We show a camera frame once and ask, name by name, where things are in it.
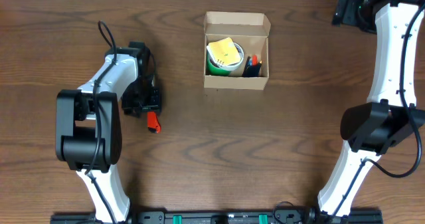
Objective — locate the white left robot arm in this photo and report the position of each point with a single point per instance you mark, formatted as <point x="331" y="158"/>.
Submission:
<point x="89" y="134"/>

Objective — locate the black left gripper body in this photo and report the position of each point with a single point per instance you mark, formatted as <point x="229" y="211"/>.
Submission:
<point x="150" y="108"/>

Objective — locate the black correction tape dispenser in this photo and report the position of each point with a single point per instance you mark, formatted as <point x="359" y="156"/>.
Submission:
<point x="250" y="69"/>

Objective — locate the cardboard box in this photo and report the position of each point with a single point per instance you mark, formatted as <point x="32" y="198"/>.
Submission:
<point x="251" y="31"/>

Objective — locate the orange utility knife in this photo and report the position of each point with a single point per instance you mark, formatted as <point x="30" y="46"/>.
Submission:
<point x="153" y="124"/>

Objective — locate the green tape roll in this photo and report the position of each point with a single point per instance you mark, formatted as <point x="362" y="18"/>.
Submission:
<point x="214" y="70"/>

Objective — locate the orange stapler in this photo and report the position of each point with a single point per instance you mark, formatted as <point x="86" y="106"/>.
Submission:
<point x="255" y="61"/>

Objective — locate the yellow sticky note pad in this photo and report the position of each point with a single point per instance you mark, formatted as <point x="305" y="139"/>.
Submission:
<point x="224" y="52"/>

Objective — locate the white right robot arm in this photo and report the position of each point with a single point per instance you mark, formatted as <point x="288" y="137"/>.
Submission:
<point x="390" y="113"/>

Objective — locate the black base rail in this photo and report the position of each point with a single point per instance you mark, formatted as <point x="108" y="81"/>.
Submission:
<point x="283" y="215"/>

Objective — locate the white masking tape roll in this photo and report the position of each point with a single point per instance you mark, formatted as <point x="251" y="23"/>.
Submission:
<point x="235" y="66"/>

